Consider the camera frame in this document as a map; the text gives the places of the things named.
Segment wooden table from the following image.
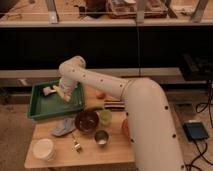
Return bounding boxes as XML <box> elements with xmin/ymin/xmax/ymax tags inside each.
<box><xmin>23</xmin><ymin>79</ymin><xmax>137</xmax><ymax>170</ymax></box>

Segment black foot pedal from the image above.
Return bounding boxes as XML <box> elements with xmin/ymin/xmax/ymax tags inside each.
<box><xmin>183</xmin><ymin>122</ymin><xmax>209</xmax><ymax>141</ymax></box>

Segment green cup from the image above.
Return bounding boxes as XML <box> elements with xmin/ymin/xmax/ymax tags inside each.
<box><xmin>99</xmin><ymin>110</ymin><xmax>112</xmax><ymax>126</ymax></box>

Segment small metal clip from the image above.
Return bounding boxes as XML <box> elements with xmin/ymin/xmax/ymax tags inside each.
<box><xmin>73</xmin><ymin>138</ymin><xmax>82</xmax><ymax>153</ymax></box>

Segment orange bowl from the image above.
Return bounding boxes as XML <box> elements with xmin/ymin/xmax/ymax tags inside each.
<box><xmin>122</xmin><ymin>119</ymin><xmax>130</xmax><ymax>139</ymax></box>

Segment yellow banana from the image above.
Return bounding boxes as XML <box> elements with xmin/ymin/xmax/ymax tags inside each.
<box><xmin>63</xmin><ymin>94</ymin><xmax>71</xmax><ymax>102</ymax></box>

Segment purple bowl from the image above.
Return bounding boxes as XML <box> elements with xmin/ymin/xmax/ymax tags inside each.
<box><xmin>75</xmin><ymin>111</ymin><xmax>99</xmax><ymax>134</ymax></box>

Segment orange fruit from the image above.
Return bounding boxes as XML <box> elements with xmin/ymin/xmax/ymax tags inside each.
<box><xmin>95</xmin><ymin>91</ymin><xmax>106</xmax><ymax>99</ymax></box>

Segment green cucumber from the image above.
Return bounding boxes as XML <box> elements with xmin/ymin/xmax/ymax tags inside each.
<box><xmin>86</xmin><ymin>106</ymin><xmax>104</xmax><ymax>111</ymax></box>

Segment black cable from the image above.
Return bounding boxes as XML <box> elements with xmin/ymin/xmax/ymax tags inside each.
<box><xmin>186</xmin><ymin>79</ymin><xmax>213</xmax><ymax>171</ymax></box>

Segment green plastic tray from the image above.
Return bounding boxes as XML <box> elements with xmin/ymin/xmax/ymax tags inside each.
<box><xmin>28</xmin><ymin>81</ymin><xmax>85</xmax><ymax>120</ymax></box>

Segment grey blue cloth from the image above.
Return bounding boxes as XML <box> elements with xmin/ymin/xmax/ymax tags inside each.
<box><xmin>51</xmin><ymin>118</ymin><xmax>76</xmax><ymax>137</ymax></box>

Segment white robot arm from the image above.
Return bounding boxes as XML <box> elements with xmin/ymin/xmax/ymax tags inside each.
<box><xmin>59</xmin><ymin>56</ymin><xmax>186</xmax><ymax>171</ymax></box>

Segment white plate stack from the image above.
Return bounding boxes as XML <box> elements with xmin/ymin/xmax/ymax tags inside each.
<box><xmin>33</xmin><ymin>139</ymin><xmax>55</xmax><ymax>161</ymax></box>

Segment small metal cup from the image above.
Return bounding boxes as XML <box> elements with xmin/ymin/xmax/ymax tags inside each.
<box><xmin>94</xmin><ymin>130</ymin><xmax>109</xmax><ymax>146</ymax></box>

